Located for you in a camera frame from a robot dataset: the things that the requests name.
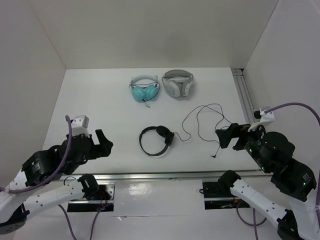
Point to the aluminium rail right side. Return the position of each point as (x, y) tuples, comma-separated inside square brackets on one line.
[(244, 96)]

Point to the aluminium rail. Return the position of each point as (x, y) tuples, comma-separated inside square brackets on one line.
[(166, 175), (244, 96)]

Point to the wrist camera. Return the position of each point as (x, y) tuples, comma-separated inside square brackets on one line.
[(79, 126), (263, 117)]

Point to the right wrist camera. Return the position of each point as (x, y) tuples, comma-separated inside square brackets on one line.
[(263, 117)]

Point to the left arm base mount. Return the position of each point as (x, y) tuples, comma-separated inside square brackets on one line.
[(103, 201)]

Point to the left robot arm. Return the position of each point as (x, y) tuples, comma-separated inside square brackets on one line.
[(19, 201)]

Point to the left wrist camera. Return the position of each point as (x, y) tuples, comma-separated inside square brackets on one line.
[(79, 126)]

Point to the aluminium rail front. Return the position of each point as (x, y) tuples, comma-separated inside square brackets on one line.
[(166, 175)]

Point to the teal cat-ear headphones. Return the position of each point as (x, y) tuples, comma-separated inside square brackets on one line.
[(144, 92)]

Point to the white grey gaming headset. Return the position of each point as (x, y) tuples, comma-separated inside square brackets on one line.
[(178, 83)]

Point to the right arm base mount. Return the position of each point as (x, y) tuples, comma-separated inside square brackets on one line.
[(215, 199)]

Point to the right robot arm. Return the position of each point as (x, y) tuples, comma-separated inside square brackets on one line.
[(273, 153)]

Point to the black wired headphones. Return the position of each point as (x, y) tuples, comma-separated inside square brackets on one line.
[(155, 141)]

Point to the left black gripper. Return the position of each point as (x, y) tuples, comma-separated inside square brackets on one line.
[(103, 149)]

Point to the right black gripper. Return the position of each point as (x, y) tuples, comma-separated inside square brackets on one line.
[(234, 129)]

